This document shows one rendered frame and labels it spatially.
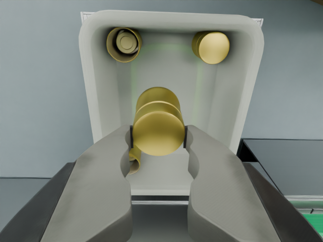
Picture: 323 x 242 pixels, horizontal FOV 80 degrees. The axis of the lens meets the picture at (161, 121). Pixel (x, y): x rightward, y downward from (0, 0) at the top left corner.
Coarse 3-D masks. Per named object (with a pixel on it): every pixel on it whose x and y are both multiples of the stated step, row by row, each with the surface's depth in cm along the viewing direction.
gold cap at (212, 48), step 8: (200, 32) 23; (208, 32) 20; (216, 32) 20; (192, 40) 24; (200, 40) 20; (208, 40) 20; (216, 40) 20; (224, 40) 20; (192, 48) 24; (200, 48) 21; (208, 48) 21; (216, 48) 21; (224, 48) 21; (200, 56) 21; (208, 56) 21; (216, 56) 21; (224, 56) 21
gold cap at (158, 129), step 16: (144, 96) 14; (160, 96) 13; (144, 112) 12; (160, 112) 11; (176, 112) 12; (144, 128) 12; (160, 128) 12; (176, 128) 12; (144, 144) 12; (160, 144) 12; (176, 144) 12
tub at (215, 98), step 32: (96, 32) 18; (160, 32) 24; (192, 32) 24; (224, 32) 22; (256, 32) 18; (96, 64) 19; (128, 64) 26; (160, 64) 26; (192, 64) 26; (224, 64) 24; (256, 64) 19; (96, 96) 20; (128, 96) 28; (192, 96) 28; (224, 96) 24; (96, 128) 22; (224, 128) 25; (160, 160) 31; (160, 192) 27
